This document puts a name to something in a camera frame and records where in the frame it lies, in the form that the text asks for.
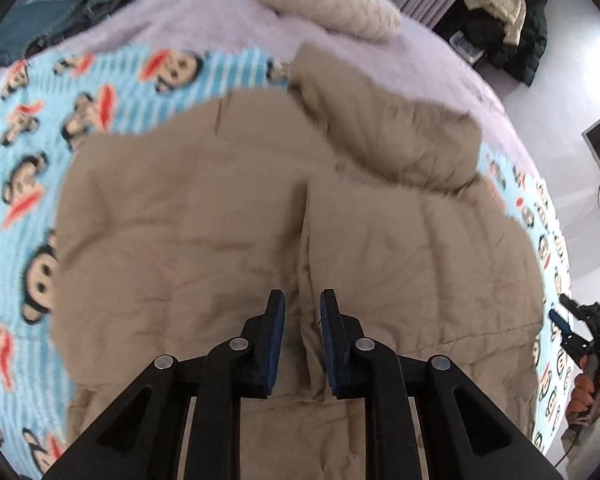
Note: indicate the folded blue jeans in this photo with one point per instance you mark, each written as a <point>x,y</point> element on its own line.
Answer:
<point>30,28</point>

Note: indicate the tan puffer jacket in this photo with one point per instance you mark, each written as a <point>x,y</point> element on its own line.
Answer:
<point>168,241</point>

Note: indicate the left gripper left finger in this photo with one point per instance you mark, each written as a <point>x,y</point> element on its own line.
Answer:
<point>181,419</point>

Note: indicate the lilac bed cover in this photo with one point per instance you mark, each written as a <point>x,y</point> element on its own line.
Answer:
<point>417,63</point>

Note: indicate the person right hand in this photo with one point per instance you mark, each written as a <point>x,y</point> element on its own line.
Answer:
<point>585,396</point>

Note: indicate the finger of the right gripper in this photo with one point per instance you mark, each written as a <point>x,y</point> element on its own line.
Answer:
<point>559,327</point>
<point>572,307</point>

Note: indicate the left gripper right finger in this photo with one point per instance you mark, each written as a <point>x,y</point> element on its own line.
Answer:
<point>423,419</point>

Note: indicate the monkey print striped blanket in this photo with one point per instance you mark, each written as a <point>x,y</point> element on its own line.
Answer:
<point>48,108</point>

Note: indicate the pile of dark clothes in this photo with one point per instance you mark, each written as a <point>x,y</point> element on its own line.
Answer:
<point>513,32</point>

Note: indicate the white electronic device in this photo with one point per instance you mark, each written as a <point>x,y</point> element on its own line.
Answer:
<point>470,53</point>

